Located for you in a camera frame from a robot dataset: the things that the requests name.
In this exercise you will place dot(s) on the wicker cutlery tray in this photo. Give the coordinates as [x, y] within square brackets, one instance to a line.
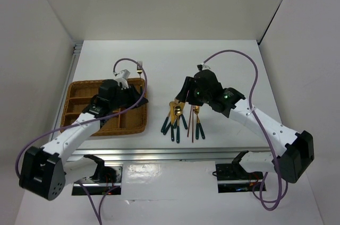
[78, 97]

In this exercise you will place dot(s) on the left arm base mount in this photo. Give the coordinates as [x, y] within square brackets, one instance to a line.
[97, 180]

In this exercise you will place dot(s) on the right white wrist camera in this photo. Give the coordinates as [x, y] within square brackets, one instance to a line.
[202, 67]

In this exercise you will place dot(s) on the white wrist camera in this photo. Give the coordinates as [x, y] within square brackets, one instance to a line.
[121, 78]
[202, 67]

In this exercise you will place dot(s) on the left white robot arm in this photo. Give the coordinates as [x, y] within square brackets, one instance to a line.
[46, 170]

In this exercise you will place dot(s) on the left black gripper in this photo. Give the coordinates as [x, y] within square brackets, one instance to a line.
[134, 96]

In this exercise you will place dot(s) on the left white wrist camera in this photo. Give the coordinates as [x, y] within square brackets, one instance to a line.
[121, 78]

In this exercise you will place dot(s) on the copper chopstick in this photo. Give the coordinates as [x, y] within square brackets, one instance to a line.
[190, 121]

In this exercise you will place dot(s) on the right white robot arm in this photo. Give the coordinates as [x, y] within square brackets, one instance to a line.
[290, 153]

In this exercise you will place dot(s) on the aluminium table rail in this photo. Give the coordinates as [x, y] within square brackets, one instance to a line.
[149, 155]

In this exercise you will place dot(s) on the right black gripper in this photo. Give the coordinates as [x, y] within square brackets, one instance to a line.
[182, 95]

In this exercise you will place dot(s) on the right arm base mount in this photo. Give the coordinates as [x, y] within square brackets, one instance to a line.
[232, 178]

